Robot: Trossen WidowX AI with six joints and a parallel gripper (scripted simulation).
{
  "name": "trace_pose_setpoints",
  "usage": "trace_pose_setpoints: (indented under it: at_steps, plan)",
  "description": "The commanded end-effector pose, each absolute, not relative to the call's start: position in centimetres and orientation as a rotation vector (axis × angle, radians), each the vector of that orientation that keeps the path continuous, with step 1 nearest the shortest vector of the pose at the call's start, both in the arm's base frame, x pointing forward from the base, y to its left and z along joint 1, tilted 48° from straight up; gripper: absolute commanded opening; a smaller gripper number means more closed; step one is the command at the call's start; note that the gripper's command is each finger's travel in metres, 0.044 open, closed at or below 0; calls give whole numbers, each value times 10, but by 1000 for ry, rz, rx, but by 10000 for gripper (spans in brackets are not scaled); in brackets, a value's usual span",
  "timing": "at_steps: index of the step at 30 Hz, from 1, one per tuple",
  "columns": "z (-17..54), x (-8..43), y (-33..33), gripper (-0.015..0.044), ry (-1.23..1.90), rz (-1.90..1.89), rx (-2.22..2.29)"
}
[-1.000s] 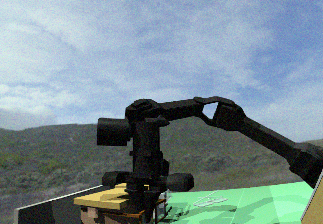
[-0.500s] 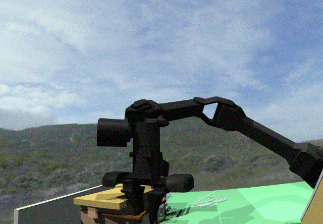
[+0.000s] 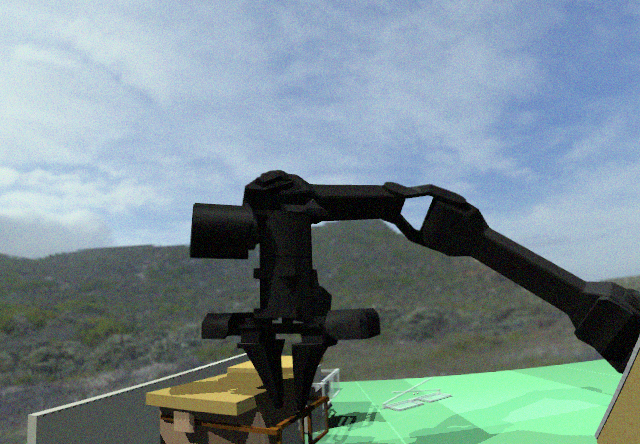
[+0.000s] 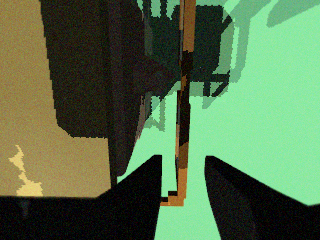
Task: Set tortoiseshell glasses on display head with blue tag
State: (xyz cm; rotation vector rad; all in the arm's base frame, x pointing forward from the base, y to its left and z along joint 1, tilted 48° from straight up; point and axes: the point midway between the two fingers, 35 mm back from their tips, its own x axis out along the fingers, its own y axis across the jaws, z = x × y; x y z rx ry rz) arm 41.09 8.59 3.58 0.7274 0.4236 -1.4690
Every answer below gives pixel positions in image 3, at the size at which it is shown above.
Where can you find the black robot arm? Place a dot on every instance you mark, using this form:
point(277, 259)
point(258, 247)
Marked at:
point(278, 210)

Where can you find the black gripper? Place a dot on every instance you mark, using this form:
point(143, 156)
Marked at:
point(286, 291)

